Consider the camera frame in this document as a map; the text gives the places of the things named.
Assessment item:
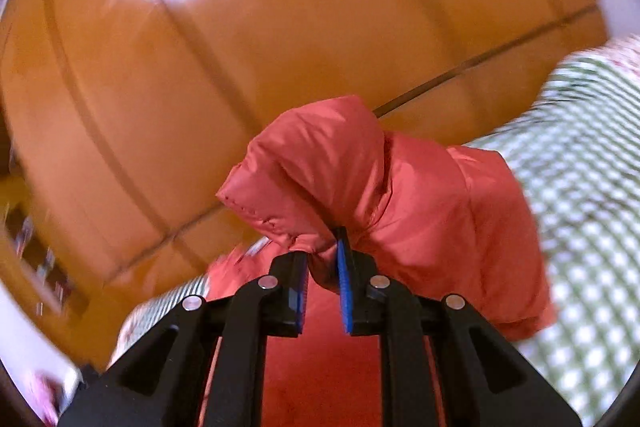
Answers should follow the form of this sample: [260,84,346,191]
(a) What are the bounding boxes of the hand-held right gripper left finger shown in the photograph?
[57,252,309,427]

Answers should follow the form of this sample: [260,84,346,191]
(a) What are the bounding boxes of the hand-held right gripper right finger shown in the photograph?
[335,227,583,427]

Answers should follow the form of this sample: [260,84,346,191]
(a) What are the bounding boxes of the red puffer jacket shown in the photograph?
[205,94,558,427]

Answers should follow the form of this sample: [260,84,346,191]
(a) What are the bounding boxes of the wooden shelf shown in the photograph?
[0,174,91,323]

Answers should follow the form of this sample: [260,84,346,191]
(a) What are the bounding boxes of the green checked bed sheet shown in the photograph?
[107,34,640,427]

